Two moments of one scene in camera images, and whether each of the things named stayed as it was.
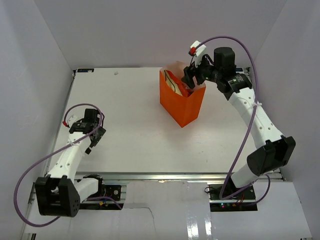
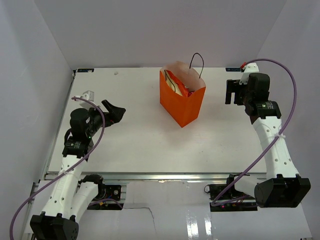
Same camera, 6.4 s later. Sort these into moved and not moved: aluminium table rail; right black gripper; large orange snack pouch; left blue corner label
Moved: right black gripper
Not moved: left blue corner label; aluminium table rail; large orange snack pouch
